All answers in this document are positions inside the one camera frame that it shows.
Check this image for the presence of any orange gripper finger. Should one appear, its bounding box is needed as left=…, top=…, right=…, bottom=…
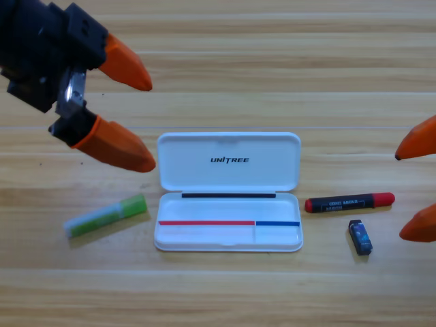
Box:
left=399, top=203, right=436, bottom=243
left=49, top=108, right=157, bottom=173
left=66, top=3, right=153, bottom=92
left=394, top=114, right=436, bottom=161

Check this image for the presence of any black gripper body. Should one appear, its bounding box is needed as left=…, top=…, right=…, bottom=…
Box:
left=0, top=0, right=86, bottom=119

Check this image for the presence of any black and blue eraser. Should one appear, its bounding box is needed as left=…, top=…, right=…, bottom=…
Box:
left=347, top=219, right=373, bottom=256

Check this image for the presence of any green capped pen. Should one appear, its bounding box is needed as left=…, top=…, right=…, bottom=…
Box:
left=63, top=193, right=149, bottom=239

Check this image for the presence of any red and black marker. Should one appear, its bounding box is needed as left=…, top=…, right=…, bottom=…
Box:
left=305, top=192, right=396, bottom=214

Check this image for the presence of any white Unitree pencil case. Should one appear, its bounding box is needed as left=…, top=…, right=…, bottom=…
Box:
left=153, top=131, right=304, bottom=253

